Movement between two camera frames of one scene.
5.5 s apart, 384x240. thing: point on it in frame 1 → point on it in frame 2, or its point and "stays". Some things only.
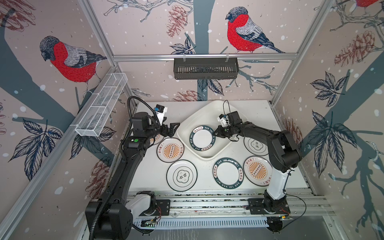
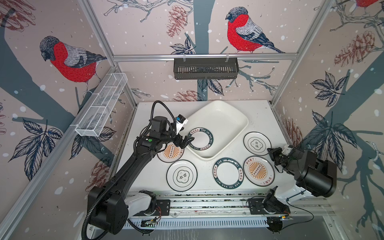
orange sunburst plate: (258, 170) stays
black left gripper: (171, 131) → (184, 142)
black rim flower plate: (255, 147) stays
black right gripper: (221, 132) → (274, 152)
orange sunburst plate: (170, 149) stays
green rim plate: (202, 138) stays
